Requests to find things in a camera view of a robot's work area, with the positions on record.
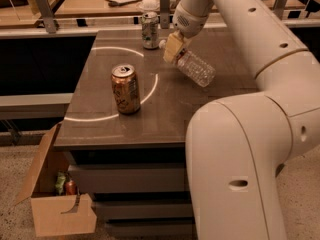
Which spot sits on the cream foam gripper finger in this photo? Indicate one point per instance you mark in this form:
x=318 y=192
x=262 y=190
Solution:
x=174 y=45

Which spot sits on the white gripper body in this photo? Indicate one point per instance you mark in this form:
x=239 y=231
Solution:
x=188 y=21

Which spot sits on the clear plastic water bottle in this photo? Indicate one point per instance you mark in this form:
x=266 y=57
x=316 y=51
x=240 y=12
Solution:
x=194 y=67

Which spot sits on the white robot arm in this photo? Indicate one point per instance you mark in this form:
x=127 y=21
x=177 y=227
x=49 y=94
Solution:
x=234 y=145

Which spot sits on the silver green soda can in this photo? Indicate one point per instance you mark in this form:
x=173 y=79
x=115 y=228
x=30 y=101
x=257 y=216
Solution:
x=149 y=22

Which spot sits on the white round lid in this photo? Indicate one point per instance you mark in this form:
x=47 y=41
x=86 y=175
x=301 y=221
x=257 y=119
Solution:
x=148 y=5

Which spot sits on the gold soda can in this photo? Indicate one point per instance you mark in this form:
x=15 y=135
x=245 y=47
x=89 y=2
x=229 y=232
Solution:
x=125 y=88

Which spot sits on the grey drawer cabinet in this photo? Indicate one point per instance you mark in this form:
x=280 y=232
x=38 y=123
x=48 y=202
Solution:
x=133 y=166

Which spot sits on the green snack bag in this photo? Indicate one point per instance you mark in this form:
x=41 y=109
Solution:
x=60 y=181

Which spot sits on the red can in box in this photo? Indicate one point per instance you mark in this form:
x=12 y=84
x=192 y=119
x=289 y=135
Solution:
x=70 y=188

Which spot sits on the open cardboard box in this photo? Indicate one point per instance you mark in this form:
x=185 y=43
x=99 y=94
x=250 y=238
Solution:
x=54 y=215

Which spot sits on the middle metal bracket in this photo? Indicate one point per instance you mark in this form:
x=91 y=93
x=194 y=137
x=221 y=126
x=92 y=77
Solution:
x=164 y=14

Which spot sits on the left metal bracket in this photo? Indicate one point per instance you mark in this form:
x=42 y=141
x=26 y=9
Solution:
x=47 y=16

